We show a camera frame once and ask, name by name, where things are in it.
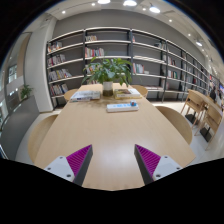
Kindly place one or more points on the white power strip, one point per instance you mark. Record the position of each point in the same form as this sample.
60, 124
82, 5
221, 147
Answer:
121, 107

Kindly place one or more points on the wooden chair at side table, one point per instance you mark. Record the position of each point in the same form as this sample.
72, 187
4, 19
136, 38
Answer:
196, 103

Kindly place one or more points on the white book stack left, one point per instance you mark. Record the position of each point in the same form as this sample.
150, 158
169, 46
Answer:
85, 95

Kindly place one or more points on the wooden chair far left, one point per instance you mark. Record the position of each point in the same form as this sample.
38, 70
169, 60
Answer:
69, 93

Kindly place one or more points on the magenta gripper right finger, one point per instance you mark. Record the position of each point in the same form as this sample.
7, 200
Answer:
152, 166

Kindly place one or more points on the wooden chair far right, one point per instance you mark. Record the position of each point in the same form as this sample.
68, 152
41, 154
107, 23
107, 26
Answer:
141, 89

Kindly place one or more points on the book stack right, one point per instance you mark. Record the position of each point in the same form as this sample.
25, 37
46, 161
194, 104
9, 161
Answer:
126, 93

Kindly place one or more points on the small background potted plant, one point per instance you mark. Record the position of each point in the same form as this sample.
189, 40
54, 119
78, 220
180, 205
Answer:
25, 92

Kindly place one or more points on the green potted plant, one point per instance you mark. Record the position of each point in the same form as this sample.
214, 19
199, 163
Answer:
106, 71

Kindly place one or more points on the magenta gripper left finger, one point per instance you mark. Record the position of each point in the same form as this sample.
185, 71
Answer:
73, 167

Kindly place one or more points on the wooden side table right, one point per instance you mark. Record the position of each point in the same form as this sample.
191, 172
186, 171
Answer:
206, 100

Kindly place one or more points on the wooden chair near left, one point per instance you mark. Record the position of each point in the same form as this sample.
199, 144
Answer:
38, 134

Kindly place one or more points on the wooden chair near right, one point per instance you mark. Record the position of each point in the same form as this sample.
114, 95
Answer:
178, 121

